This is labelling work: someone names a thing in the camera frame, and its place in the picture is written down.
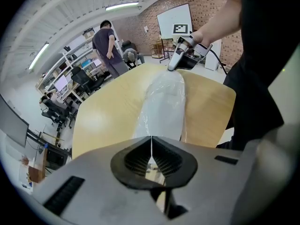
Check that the light wooden table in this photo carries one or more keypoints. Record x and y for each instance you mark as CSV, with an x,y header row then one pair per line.
x,y
105,116

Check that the person's black clothed torso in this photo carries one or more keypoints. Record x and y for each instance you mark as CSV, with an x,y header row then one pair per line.
x,y
257,78

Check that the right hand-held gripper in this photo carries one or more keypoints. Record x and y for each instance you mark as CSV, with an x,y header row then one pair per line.
x,y
199,49

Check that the white shelf unit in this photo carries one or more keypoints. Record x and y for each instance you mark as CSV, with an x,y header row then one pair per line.
x,y
63,60

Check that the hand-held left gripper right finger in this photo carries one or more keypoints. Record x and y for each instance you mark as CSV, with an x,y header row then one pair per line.
x,y
178,165

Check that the computer monitor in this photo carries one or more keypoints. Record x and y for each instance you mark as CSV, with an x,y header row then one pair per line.
x,y
60,83

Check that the white slipper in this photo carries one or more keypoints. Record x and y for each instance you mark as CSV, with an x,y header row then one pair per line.
x,y
161,107

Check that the black office chair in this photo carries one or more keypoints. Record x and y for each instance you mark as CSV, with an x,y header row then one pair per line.
x,y
128,44
58,114
84,78

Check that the whiteboard on stand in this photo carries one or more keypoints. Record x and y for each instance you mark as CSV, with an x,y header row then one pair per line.
x,y
174,17

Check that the ceiling tube lamp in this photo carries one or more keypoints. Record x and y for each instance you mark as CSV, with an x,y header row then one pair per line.
x,y
122,6
38,56

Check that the person's right forearm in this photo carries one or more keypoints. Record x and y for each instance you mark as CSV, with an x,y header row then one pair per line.
x,y
218,29

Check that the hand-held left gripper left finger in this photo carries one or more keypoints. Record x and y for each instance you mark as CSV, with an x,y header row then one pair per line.
x,y
131,163

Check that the large display on stand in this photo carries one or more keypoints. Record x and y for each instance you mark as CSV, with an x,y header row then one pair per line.
x,y
11,123

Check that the clear plastic bag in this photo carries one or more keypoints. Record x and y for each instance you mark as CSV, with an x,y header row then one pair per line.
x,y
150,90

